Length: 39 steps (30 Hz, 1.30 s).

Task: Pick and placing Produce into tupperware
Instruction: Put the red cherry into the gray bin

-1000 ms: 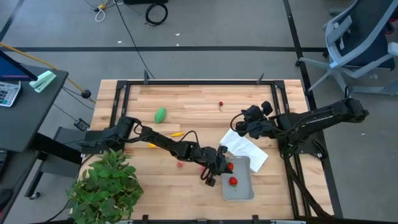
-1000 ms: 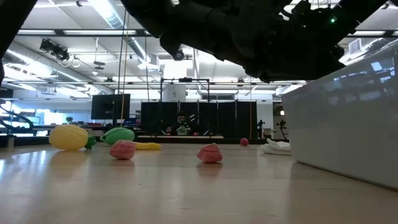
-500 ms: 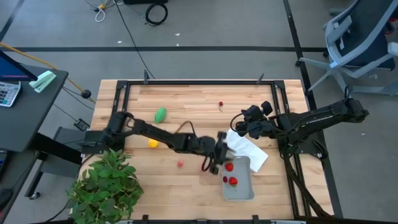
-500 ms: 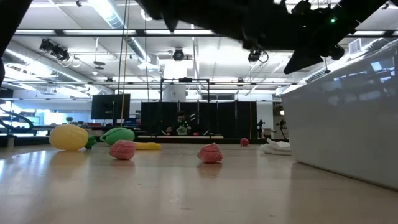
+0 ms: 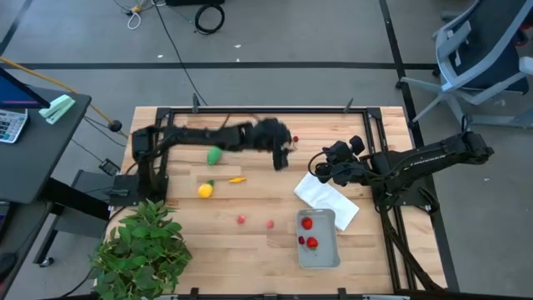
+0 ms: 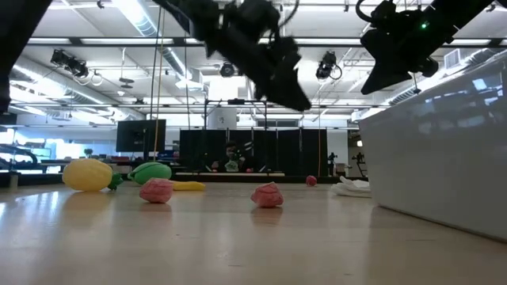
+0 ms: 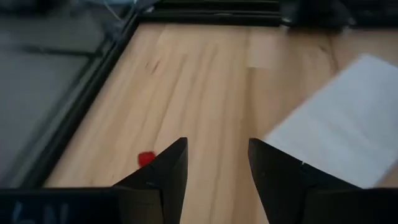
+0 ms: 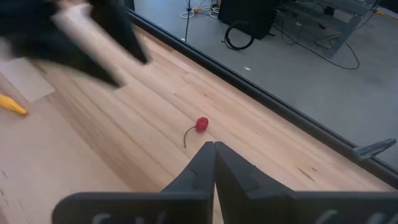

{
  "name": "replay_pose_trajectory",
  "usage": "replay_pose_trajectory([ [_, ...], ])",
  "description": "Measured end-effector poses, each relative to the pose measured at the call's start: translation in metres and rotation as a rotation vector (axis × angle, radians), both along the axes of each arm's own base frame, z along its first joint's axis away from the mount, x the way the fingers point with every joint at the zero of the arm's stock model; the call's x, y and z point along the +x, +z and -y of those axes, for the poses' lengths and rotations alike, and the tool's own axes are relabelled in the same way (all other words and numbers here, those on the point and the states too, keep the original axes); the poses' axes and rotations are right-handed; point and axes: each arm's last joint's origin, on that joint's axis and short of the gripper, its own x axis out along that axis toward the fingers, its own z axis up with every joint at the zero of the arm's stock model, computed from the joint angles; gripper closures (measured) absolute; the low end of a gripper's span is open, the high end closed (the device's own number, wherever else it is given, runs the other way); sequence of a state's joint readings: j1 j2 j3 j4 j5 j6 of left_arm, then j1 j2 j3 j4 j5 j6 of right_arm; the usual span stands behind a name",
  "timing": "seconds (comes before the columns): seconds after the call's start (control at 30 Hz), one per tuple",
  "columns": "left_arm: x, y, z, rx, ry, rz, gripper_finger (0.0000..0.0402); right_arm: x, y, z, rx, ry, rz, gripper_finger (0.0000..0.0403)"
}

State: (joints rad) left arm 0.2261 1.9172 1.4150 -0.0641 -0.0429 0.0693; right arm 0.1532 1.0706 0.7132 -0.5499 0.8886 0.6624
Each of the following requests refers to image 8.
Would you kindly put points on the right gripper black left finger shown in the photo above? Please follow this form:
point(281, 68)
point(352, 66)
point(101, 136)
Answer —
point(174, 205)

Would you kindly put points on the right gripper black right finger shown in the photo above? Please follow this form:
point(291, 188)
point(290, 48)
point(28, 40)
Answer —
point(264, 205)

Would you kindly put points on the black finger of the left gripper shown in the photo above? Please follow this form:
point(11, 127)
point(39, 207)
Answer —
point(71, 56)
point(118, 25)

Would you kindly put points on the red toy pepper long stem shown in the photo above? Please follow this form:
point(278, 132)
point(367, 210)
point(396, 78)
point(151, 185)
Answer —
point(202, 124)

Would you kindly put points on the yellow toy chili pepper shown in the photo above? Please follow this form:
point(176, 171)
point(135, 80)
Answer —
point(11, 104)

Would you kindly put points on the dark table clamp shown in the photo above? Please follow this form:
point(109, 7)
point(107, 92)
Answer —
point(373, 148)

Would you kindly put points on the black box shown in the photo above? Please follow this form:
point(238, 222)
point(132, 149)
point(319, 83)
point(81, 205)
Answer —
point(248, 15)

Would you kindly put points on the grey metal stand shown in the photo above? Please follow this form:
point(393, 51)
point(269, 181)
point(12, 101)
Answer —
point(342, 28)

